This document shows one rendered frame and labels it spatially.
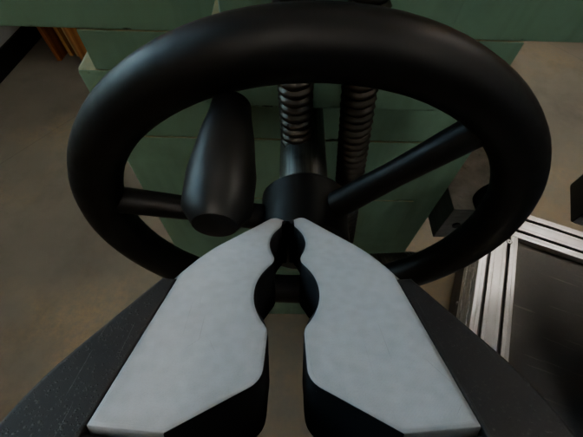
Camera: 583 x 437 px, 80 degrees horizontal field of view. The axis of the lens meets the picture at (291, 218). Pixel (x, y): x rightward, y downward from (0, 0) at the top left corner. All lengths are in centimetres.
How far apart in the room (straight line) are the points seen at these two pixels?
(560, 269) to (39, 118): 186
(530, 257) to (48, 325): 132
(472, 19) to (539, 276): 81
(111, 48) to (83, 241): 98
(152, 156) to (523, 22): 41
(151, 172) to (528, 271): 91
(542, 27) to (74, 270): 122
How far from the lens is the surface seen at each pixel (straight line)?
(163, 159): 49
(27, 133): 175
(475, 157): 61
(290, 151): 26
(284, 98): 25
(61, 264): 131
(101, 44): 40
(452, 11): 25
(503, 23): 39
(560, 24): 41
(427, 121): 44
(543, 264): 111
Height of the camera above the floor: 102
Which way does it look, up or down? 58 degrees down
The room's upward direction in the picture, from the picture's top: 3 degrees clockwise
